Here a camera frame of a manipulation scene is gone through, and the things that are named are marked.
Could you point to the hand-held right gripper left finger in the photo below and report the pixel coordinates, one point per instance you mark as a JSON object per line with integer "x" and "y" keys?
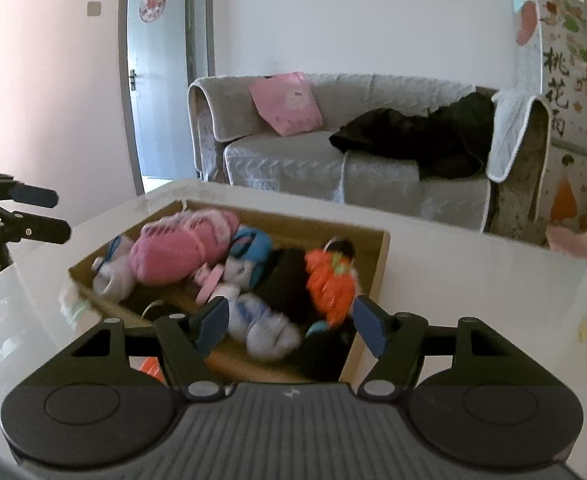
{"x": 213, "y": 322}

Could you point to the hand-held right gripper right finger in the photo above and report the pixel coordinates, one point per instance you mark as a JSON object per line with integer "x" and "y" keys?
{"x": 371, "y": 327}

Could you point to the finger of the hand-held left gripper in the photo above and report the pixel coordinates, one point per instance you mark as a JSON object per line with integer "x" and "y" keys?
{"x": 33, "y": 196}
{"x": 38, "y": 231}

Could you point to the pink kitty slipper sock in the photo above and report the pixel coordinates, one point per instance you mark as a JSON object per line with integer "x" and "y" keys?
{"x": 208, "y": 285}

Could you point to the grey blue sock bundle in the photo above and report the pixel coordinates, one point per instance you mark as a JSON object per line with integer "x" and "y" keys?
{"x": 268, "y": 332}

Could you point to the orange sock bundle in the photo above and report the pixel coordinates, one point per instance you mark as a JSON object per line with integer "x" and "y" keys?
{"x": 328, "y": 280}
{"x": 151, "y": 369}

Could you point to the black sock roll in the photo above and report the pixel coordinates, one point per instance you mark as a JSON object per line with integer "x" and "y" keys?
{"x": 283, "y": 285}

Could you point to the blue white sock pair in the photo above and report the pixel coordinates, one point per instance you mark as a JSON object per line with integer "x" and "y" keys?
{"x": 253, "y": 252}

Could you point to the pink polka-dot sock bundle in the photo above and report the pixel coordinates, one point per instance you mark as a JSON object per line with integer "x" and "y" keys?
{"x": 173, "y": 250}

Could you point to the cardboard box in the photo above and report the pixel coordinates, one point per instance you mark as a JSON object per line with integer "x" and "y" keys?
{"x": 288, "y": 229}

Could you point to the white desktop table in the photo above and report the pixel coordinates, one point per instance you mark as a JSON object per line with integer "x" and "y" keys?
{"x": 473, "y": 285}

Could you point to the white mint sock bundle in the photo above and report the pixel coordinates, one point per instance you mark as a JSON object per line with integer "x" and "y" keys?
{"x": 76, "y": 310}

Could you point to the blue white pompom sock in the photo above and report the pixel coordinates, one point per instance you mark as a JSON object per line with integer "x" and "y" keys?
{"x": 116, "y": 277}

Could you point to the grey blue door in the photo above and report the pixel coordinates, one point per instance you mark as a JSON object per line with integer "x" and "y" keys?
{"x": 163, "y": 85}

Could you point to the grey sofa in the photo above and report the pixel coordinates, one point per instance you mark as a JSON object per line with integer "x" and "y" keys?
{"x": 283, "y": 160}

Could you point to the black cloth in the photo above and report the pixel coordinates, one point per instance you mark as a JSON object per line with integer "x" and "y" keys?
{"x": 423, "y": 135}

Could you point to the round red door decoration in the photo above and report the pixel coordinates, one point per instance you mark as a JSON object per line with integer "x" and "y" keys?
{"x": 152, "y": 5}

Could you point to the pink pillow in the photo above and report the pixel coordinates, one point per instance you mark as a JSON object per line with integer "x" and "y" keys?
{"x": 283, "y": 102}

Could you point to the white quilted blanket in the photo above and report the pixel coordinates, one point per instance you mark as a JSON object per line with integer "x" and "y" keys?
{"x": 511, "y": 130}

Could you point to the wall switch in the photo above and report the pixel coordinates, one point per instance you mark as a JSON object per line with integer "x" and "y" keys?
{"x": 94, "y": 8}

